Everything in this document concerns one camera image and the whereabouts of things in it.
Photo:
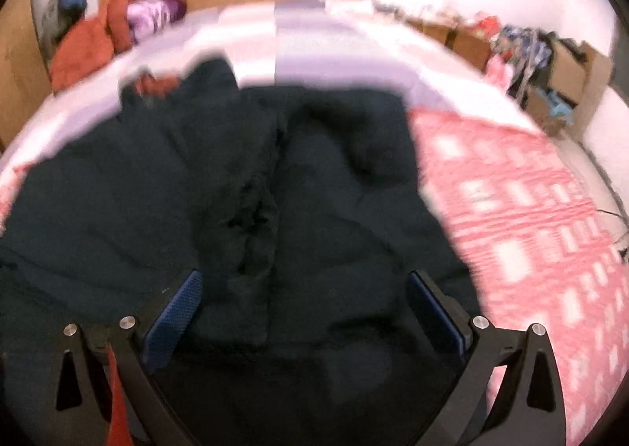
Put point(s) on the red checkered mat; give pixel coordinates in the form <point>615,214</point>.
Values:
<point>516,229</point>

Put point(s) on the pink plush bag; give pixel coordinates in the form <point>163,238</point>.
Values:
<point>497,71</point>

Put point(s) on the orange padded jacket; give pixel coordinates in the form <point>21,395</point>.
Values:
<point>78,52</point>

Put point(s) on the light blue plastic bag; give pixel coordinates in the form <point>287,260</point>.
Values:
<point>558,104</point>

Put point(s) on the blue plaid cloth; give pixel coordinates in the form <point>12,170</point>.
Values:
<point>526,48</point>

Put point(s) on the large cardboard box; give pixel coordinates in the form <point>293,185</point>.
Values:
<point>589,77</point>

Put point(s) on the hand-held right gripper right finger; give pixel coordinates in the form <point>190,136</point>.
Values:
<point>437,313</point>

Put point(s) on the wooden wardrobe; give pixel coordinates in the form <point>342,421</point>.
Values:
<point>19,82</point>

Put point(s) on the small cardboard box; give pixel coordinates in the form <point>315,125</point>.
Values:
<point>538,107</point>

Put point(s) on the wooden nightstand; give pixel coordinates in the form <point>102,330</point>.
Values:
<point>467,48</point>

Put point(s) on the purple patterned garment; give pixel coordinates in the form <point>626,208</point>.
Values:
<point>155,13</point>

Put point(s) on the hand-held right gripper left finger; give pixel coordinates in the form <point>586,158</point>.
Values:
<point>174,318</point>

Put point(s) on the patchwork quilt bed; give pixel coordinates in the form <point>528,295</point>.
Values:
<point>304,38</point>

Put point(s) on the grey clothes pile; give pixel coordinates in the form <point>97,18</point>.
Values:
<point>64,3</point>

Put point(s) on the dark navy padded jacket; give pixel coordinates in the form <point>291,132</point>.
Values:
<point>319,205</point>

